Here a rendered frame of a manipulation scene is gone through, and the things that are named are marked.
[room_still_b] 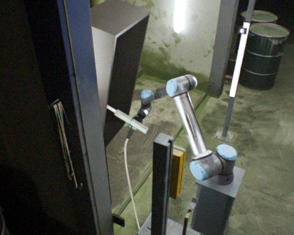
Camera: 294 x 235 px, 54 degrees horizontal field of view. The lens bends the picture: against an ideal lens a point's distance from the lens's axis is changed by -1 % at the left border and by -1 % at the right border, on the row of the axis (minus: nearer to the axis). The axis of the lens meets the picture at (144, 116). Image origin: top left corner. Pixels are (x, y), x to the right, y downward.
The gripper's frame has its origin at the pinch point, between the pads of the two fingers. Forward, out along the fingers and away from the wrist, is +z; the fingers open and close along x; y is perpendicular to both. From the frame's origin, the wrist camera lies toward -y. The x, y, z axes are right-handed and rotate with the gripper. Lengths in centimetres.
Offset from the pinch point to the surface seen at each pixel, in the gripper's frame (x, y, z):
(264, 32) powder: -78, -43, -264
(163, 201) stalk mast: -35, -67, 100
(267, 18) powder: -79, -45, -329
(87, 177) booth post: 1, -29, 84
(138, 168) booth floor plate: -24, 75, -28
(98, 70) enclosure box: 40, -39, 11
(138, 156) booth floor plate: -18, 77, -45
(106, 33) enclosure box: 44, -69, 11
